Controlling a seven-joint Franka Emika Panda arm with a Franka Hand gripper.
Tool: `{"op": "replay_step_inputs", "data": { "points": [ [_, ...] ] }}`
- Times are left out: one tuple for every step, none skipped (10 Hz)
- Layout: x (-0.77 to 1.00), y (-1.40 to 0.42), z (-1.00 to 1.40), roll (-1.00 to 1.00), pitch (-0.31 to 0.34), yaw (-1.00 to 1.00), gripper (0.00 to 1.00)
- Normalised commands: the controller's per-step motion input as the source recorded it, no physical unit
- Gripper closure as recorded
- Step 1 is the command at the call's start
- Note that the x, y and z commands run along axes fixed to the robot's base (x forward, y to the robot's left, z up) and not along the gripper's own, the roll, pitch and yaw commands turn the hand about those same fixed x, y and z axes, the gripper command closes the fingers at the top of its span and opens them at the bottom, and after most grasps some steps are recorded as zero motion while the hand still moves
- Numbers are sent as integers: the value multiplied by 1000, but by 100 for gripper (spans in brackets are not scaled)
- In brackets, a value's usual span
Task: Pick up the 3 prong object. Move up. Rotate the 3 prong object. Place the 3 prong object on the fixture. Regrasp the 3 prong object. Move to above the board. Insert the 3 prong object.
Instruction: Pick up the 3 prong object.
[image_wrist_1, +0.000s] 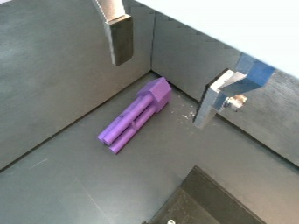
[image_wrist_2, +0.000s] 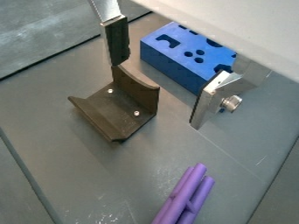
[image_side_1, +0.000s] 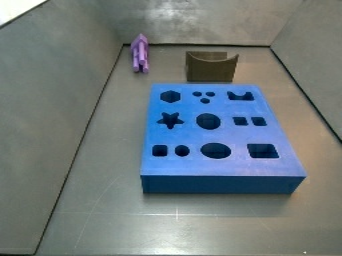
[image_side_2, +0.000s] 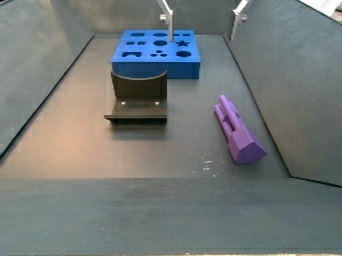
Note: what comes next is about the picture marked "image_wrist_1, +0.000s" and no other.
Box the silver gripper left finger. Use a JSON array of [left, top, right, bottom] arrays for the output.
[[92, 0, 134, 67]]

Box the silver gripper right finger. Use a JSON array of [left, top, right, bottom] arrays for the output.
[[194, 53, 277, 129]]

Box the purple three prong object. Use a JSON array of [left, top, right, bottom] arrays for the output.
[[98, 77, 173, 154]]

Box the dark curved fixture block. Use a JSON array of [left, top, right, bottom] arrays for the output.
[[142, 165, 267, 224]]

